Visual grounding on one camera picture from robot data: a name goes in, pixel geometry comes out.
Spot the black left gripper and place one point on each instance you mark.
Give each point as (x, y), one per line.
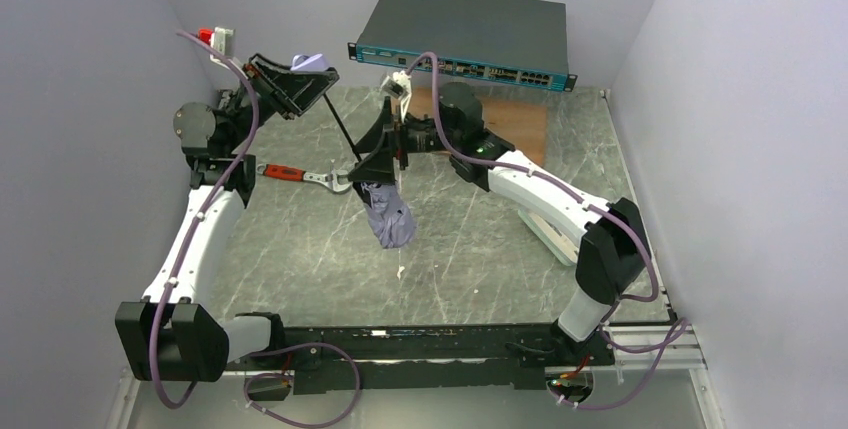
(279, 90)

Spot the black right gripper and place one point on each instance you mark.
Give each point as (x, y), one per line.
(399, 145)

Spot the purple folding umbrella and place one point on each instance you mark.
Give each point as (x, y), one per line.
(389, 217)

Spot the mint green umbrella case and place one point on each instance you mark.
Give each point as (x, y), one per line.
(563, 245)

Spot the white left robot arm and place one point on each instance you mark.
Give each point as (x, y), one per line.
(168, 334)

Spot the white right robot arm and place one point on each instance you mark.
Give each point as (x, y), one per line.
(607, 241)

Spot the wooden base board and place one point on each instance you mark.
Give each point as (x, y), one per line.
(522, 125)

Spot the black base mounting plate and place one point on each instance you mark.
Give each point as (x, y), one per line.
(522, 356)

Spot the red handled adjustable wrench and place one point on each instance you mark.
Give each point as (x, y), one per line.
(335, 181)

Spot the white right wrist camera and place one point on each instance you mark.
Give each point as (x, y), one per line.
(397, 85)

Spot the grey network switch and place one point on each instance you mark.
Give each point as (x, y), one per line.
(516, 42)

